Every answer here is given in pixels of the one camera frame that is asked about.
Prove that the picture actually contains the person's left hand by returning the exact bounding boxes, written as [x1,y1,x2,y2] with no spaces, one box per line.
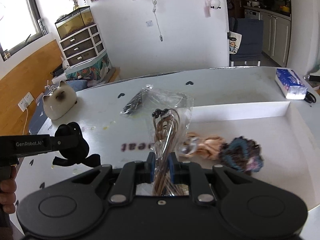
[0,166,18,215]

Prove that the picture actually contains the blue tissue pack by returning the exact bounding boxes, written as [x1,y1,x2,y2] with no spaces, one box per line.
[275,68,308,100]

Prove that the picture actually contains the dark blue bedding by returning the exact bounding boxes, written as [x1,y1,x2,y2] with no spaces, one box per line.
[27,99,53,135]

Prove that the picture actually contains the dark blue sofa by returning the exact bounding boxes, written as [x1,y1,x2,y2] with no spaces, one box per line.
[228,17,264,67]

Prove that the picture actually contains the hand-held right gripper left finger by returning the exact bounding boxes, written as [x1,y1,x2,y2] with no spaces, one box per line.
[72,152,154,204]

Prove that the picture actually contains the black scrunchie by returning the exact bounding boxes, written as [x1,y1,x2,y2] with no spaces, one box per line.
[52,122,101,168]

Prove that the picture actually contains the dark purple scrunchie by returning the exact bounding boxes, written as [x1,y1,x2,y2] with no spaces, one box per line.
[217,136,265,173]

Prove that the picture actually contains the dark shiny packet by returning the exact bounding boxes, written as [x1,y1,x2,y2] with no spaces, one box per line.
[120,89,146,117]

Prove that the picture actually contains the white hanging cord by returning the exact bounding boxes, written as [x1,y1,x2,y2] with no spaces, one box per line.
[147,0,164,42]

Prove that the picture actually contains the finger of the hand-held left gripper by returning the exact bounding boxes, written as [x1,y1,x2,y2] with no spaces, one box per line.
[49,133,81,152]

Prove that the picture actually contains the colourful patterned storage box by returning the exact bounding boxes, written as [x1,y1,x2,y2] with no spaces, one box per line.
[65,54,113,83]

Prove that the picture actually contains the ceramic cat figure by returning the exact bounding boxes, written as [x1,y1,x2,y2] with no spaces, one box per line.
[42,80,78,120]

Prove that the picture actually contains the white tote bag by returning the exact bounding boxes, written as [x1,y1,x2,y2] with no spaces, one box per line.
[228,31,243,56]

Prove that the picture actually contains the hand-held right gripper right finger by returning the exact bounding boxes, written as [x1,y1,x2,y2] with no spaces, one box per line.
[169,152,253,205]

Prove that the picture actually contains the glass fish tank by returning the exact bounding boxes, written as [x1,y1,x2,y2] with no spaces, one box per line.
[55,5,97,41]

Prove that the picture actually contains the grey kitchen base cabinets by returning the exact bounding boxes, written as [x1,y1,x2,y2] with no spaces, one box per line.
[260,11,292,67]

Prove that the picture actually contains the white plastic drawer unit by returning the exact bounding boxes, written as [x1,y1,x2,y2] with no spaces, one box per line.
[59,24,105,67]

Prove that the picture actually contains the white wall socket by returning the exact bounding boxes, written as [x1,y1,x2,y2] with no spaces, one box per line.
[18,92,34,112]

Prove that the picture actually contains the silver dishwasher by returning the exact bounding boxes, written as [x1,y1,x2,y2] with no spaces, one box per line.
[243,8,261,20]

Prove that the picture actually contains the beige scrunchie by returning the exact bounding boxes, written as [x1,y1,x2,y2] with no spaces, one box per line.
[178,132,226,161]

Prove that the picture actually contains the bagged brown cable earphones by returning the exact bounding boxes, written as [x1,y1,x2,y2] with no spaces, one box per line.
[141,84,194,197]

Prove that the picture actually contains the window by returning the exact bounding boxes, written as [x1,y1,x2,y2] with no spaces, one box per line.
[0,0,48,61]

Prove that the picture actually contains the black scissors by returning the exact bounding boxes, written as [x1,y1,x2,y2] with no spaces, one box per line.
[303,91,317,105]

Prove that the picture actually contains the white shallow box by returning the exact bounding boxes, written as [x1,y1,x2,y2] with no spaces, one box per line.
[172,101,313,207]

